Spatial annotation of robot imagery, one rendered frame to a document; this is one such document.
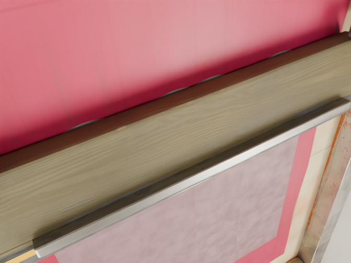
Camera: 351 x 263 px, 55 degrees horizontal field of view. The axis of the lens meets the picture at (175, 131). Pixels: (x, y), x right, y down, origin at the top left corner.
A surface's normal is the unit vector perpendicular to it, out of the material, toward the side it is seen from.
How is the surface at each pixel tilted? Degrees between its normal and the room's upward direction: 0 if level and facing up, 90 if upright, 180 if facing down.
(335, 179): 90
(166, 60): 32
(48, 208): 43
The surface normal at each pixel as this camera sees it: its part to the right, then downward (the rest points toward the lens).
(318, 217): -0.87, 0.36
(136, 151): 0.47, 0.37
